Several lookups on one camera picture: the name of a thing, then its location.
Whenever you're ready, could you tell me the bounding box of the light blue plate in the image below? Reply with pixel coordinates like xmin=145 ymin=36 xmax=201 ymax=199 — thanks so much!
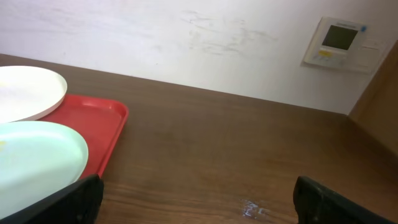
xmin=1 ymin=121 xmax=89 ymax=218

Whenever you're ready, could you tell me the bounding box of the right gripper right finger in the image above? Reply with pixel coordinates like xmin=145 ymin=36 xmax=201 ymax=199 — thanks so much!
xmin=293 ymin=176 xmax=394 ymax=224

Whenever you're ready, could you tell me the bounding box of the white wall control panel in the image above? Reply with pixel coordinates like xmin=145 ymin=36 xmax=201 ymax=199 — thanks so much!
xmin=303 ymin=17 xmax=386 ymax=73

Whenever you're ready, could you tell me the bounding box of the wooden side panel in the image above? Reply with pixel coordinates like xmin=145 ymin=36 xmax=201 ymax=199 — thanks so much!
xmin=349 ymin=44 xmax=397 ymax=154

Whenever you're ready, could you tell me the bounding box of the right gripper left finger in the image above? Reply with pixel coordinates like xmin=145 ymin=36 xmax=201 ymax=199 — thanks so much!
xmin=1 ymin=174 xmax=104 ymax=224

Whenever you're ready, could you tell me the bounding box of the red plastic serving tray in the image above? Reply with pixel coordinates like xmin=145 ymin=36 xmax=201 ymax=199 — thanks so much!
xmin=41 ymin=94 xmax=129 ymax=178

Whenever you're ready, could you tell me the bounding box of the white round plate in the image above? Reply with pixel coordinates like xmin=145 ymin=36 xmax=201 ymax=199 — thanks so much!
xmin=1 ymin=65 xmax=68 ymax=123

